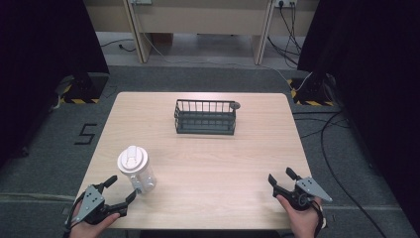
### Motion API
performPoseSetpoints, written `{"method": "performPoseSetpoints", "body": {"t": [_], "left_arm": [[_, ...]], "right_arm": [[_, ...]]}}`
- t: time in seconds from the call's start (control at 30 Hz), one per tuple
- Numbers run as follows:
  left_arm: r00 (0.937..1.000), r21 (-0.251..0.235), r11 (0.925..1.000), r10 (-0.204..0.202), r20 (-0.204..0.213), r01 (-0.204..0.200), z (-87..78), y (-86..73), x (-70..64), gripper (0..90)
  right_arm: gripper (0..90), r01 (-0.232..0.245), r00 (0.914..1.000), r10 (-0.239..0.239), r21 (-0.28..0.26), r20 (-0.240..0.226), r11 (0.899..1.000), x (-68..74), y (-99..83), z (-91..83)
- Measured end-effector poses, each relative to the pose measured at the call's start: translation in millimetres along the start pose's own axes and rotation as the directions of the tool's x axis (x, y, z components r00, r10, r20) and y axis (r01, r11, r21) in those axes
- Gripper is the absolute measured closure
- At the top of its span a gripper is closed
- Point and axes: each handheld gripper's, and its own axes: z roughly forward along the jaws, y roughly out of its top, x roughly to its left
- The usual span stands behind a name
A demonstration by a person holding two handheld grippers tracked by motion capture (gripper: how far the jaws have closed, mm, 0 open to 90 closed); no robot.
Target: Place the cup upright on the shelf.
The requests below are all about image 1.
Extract long black floor cable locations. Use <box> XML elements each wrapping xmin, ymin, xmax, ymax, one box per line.
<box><xmin>319</xmin><ymin>110</ymin><xmax>389</xmax><ymax>238</ymax></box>

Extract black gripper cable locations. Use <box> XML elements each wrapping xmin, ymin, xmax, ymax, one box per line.
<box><xmin>64</xmin><ymin>191</ymin><xmax>86</xmax><ymax>231</ymax></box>
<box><xmin>310</xmin><ymin>199</ymin><xmax>329</xmax><ymax>238</ymax></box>

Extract person's right hand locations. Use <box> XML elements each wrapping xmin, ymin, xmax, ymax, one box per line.
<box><xmin>275</xmin><ymin>194</ymin><xmax>324</xmax><ymax>238</ymax></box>

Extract person's left hand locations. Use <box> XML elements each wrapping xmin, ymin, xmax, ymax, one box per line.
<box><xmin>68</xmin><ymin>213</ymin><xmax>122</xmax><ymax>238</ymax></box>

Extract black wire basket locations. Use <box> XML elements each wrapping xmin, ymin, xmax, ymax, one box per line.
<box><xmin>173</xmin><ymin>98</ymin><xmax>242</xmax><ymax>136</ymax></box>

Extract black curtain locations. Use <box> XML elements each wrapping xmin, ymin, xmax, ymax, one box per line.
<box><xmin>296</xmin><ymin>0</ymin><xmax>420</xmax><ymax>229</ymax></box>
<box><xmin>0</xmin><ymin>0</ymin><xmax>111</xmax><ymax>168</ymax></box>

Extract beige wooden desk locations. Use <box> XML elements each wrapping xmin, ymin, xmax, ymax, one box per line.
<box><xmin>82</xmin><ymin>0</ymin><xmax>321</xmax><ymax>66</ymax></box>

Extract clear bottle with white lid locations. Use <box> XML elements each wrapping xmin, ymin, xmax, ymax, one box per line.
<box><xmin>116</xmin><ymin>145</ymin><xmax>158</xmax><ymax>195</ymax></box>

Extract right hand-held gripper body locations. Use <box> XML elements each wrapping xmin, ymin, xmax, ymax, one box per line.
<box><xmin>271</xmin><ymin>177</ymin><xmax>334</xmax><ymax>212</ymax></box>

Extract short black floor cable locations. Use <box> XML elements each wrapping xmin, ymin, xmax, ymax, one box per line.
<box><xmin>99</xmin><ymin>39</ymin><xmax>137</xmax><ymax>54</ymax></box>

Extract stand base with hazard tape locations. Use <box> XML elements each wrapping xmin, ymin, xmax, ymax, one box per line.
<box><xmin>53</xmin><ymin>72</ymin><xmax>111</xmax><ymax>105</ymax></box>
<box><xmin>286</xmin><ymin>72</ymin><xmax>339</xmax><ymax>107</ymax></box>

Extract thin black floor cables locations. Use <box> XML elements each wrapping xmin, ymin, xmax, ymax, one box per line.
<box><xmin>291</xmin><ymin>111</ymin><xmax>352</xmax><ymax>140</ymax></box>

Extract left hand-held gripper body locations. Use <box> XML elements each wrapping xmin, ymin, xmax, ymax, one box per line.
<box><xmin>69</xmin><ymin>183</ymin><xmax>129</xmax><ymax>226</ymax></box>

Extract bundle of black cables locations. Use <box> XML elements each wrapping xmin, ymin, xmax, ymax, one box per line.
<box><xmin>266</xmin><ymin>2</ymin><xmax>304</xmax><ymax>69</ymax></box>

